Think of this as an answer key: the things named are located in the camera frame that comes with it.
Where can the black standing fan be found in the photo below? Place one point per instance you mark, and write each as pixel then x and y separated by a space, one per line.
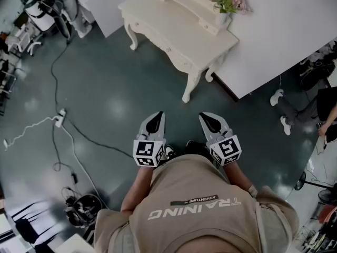
pixel 300 181

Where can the person's right forearm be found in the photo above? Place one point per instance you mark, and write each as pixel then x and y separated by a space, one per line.
pixel 237 178

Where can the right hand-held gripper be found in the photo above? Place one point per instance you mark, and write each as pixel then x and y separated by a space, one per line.
pixel 227 147

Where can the white power strip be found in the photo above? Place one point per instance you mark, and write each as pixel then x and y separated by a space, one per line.
pixel 60 117

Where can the white dressing table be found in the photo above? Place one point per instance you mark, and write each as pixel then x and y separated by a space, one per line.
pixel 171 17

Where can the white office chair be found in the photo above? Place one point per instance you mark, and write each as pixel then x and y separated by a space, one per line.
pixel 25 42

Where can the white black equipment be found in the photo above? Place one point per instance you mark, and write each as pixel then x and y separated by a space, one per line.
pixel 39 17

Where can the white flower vase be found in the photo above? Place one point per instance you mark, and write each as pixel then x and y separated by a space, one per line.
pixel 223 18

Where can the person's black white shoe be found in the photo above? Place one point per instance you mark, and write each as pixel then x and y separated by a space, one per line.
pixel 169 151
pixel 192 145

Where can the person's beige t-shirt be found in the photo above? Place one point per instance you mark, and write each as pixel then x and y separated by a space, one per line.
pixel 197 220

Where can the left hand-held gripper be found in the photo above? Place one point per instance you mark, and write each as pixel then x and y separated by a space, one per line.
pixel 143 149

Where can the person's left forearm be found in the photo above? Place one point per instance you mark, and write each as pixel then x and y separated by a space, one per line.
pixel 137 188

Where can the black backpack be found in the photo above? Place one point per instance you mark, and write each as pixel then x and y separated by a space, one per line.
pixel 316 75

